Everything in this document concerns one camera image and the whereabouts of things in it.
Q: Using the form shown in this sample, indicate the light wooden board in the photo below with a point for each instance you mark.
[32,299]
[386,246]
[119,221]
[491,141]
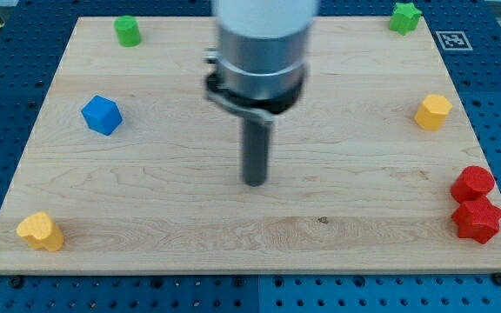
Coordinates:
[139,163]

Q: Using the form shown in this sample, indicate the dark grey cylindrical pointer rod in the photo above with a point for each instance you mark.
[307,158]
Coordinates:
[256,138]

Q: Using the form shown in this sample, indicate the blue cube block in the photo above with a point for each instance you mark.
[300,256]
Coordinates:
[102,115]

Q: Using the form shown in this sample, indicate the yellow hexagon block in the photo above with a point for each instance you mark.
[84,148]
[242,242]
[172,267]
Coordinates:
[432,112]

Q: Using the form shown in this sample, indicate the white fiducial marker tag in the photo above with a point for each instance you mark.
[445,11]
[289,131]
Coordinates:
[453,40]

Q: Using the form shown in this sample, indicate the red cylinder block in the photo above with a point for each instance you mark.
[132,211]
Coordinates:
[474,181]

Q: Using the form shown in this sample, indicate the green cylinder block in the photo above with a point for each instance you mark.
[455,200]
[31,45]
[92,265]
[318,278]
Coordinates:
[127,31]

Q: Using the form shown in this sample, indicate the yellow heart block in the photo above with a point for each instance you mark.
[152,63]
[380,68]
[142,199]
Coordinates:
[40,231]

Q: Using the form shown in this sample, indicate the green star block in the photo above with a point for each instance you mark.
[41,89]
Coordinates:
[404,18]

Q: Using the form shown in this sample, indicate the red star block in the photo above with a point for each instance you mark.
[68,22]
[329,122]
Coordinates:
[477,219]

